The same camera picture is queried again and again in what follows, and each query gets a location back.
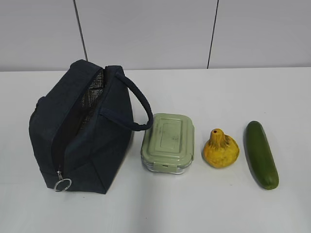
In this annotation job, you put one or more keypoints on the green lid glass container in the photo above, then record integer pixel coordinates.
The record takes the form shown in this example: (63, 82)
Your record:
(168, 146)

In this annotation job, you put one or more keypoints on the green toy cucumber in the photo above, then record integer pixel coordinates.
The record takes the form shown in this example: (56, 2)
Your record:
(259, 156)

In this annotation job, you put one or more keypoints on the yellow toy squash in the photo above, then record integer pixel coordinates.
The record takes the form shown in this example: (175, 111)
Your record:
(220, 150)

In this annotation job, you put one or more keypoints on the dark blue lunch bag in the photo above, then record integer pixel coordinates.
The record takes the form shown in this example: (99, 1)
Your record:
(80, 131)

